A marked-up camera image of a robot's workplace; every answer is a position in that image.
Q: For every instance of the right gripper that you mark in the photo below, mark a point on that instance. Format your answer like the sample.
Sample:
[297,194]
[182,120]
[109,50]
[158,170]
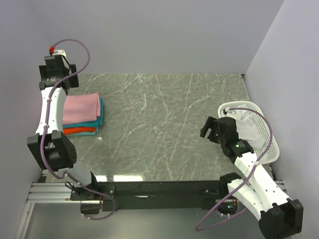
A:
[212,123]

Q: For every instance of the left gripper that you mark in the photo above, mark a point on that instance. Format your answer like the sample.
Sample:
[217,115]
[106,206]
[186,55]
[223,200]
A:
[72,68]

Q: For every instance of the pink t-shirt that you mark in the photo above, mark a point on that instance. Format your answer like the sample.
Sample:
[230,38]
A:
[81,108]

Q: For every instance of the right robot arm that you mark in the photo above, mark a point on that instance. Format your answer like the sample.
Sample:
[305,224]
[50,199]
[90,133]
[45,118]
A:
[278,216]

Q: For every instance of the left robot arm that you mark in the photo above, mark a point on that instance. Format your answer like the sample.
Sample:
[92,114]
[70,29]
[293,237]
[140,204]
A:
[50,147]

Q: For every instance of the white t-shirt in basket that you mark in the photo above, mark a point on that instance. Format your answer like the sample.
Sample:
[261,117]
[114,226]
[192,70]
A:
[246,128]

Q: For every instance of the orange folded t-shirt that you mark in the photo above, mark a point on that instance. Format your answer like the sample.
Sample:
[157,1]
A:
[77,130]

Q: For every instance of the white plastic basket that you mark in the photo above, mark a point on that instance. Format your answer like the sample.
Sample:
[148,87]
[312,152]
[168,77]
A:
[270,147]

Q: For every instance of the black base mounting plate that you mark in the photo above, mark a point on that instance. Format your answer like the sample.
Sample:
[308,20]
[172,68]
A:
[145,195]

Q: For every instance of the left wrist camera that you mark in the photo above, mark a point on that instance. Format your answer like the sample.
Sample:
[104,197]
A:
[54,51]

